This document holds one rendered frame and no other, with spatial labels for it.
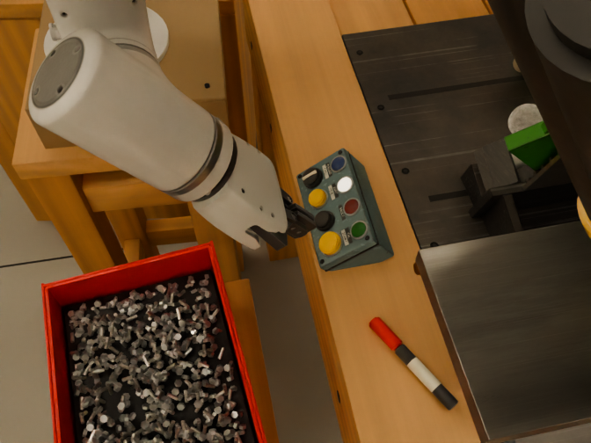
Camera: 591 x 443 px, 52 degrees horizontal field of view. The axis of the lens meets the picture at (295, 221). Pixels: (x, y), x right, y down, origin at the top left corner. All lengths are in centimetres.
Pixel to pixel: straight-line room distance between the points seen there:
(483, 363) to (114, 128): 33
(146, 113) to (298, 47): 57
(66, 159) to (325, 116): 40
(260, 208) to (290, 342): 113
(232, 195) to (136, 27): 17
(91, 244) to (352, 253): 60
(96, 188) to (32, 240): 95
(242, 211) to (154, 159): 11
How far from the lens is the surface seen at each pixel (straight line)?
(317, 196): 78
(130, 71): 49
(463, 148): 91
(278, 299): 175
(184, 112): 52
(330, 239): 74
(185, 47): 101
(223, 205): 56
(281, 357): 168
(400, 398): 71
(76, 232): 117
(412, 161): 88
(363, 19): 113
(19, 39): 148
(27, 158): 102
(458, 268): 52
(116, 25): 57
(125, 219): 155
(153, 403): 73
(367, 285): 76
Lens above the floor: 157
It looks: 56 degrees down
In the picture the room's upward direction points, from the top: straight up
